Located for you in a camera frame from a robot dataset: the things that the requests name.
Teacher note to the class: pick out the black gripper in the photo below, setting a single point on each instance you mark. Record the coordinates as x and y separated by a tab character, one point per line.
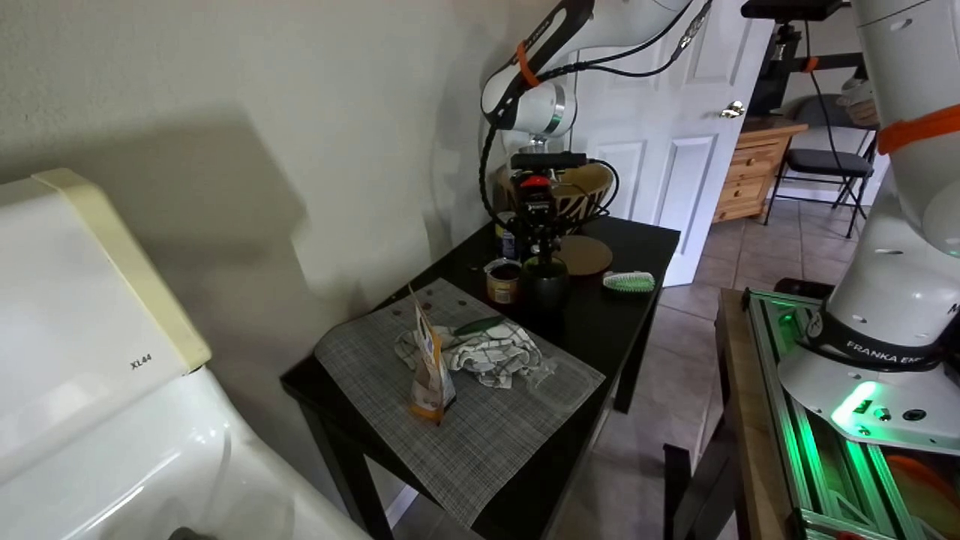
534	200

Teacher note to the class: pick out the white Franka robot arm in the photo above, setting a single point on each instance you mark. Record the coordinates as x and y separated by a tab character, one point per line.
900	279

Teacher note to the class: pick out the black mug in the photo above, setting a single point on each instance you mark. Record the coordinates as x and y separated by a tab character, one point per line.
545	303

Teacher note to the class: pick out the wooden bowl with zebra pattern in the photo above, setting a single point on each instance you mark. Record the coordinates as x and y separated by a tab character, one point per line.
588	196

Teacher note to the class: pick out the round wooden coaster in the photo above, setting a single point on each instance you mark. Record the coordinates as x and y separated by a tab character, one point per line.
586	255

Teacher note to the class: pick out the green sponge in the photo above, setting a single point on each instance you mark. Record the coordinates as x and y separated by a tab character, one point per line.
627	284

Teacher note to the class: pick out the black table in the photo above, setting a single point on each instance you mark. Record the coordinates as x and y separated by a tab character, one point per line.
611	320

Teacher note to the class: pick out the crumpled grey cloth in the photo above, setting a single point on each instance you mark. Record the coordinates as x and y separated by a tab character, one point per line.
498	356

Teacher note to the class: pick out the white panel door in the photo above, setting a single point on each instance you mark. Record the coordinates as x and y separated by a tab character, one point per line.
671	138

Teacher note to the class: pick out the gray woven placemat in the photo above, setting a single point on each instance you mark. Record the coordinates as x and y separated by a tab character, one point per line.
480	429

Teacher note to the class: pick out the wooden dresser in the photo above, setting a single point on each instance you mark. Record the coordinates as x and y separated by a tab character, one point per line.
753	170

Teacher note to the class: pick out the wooden robot workbench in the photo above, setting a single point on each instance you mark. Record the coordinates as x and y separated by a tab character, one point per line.
740	429

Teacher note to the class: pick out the black folding chair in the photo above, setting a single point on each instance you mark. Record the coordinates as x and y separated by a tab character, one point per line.
829	161

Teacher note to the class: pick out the white stove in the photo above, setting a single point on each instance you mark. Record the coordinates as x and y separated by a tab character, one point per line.
91	399

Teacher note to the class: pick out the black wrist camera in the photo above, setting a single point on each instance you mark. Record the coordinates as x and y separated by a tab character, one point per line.
546	161

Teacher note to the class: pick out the black camera tripod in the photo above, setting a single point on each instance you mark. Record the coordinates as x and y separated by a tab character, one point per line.
790	50

